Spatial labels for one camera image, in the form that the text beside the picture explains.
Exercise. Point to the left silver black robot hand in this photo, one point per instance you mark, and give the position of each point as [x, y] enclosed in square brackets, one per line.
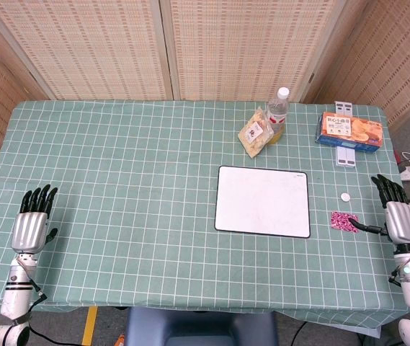
[29, 229]

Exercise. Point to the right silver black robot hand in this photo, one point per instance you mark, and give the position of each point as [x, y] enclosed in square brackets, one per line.
[403, 221]

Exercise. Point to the small white round disc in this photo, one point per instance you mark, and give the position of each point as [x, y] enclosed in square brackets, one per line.
[345, 197]

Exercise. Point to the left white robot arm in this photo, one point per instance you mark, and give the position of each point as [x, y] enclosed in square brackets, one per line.
[15, 284]

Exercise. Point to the white board with black rim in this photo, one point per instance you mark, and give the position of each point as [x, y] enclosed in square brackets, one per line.
[262, 202]

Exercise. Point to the white plastic rack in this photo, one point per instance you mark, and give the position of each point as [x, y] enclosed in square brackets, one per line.
[346, 158]

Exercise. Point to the blue orange cookie box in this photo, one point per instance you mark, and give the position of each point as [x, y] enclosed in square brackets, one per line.
[348, 131]

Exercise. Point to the green checked tablecloth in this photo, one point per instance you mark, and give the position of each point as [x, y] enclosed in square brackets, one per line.
[136, 202]

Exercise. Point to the small orange object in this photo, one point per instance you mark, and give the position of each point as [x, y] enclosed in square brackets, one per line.
[120, 340]

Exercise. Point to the clear plastic water bottle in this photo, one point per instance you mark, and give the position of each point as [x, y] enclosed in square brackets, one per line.
[278, 108]

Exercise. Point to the clear bag of snacks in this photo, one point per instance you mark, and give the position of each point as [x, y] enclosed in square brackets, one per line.
[256, 135]

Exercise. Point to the bamboo folding screen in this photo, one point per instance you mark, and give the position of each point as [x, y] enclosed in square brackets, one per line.
[100, 47]

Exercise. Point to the dark blue chair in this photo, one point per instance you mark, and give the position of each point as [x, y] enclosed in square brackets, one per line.
[201, 328]

